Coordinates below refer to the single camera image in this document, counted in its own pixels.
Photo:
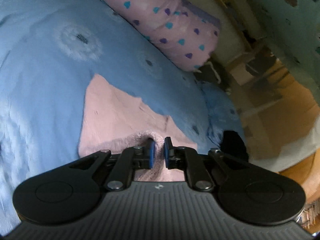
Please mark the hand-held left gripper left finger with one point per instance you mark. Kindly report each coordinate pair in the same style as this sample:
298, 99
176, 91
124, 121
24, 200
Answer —
151, 155

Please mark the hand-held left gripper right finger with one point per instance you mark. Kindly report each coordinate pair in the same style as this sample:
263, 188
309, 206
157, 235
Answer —
166, 156

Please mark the pink knitted cardigan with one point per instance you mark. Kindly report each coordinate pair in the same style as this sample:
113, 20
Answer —
112, 120

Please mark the black cloth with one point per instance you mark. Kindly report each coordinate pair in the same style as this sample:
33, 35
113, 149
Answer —
233, 145

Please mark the blue pillow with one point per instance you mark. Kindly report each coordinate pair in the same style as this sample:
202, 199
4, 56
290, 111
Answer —
220, 110

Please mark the blue floral bed sheet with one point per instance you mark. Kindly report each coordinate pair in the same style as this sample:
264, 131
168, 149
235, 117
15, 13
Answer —
50, 80

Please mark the pink heart-print quilt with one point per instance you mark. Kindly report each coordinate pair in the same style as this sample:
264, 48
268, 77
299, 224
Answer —
162, 22

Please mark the teal patterned curtain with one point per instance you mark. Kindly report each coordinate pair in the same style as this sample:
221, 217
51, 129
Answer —
282, 10

